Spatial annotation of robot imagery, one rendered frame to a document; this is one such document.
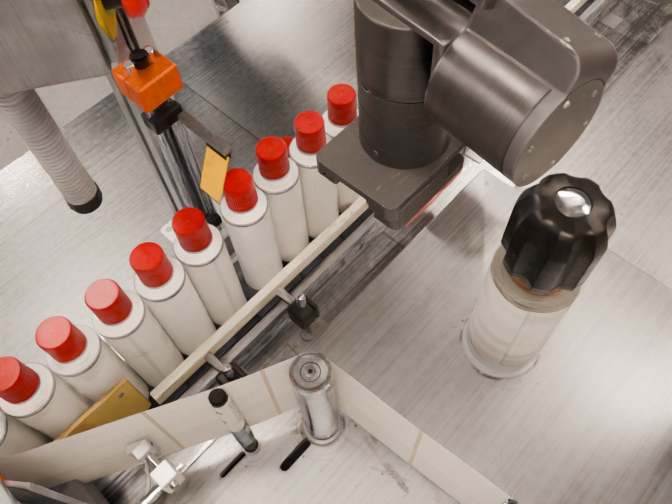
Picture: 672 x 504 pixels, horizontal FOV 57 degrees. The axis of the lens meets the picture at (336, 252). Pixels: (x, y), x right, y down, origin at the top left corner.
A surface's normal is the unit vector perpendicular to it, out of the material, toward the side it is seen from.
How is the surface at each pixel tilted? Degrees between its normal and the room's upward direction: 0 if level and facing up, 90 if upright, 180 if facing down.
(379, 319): 0
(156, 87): 90
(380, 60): 90
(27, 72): 90
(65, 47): 90
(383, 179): 1
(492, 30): 64
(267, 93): 0
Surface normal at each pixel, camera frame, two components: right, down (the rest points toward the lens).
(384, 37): -0.48, 0.77
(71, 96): -0.04, -0.50
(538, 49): -0.72, 0.29
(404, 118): -0.09, 0.86
